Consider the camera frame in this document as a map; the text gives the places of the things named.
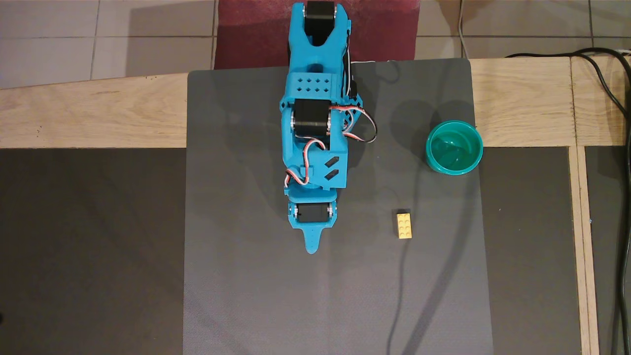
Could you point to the blue gripper with motor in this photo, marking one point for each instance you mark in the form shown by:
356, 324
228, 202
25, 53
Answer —
311, 214

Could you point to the cream lego brick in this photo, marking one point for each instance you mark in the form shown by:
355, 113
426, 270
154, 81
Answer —
404, 226

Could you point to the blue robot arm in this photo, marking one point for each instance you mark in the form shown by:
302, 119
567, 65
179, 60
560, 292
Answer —
310, 84

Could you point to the dark grey mat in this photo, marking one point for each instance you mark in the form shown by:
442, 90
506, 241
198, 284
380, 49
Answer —
256, 276

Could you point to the green plastic cup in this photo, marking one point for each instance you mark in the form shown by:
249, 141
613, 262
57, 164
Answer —
454, 148

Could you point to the chair with red cover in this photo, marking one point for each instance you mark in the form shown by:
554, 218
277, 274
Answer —
256, 34

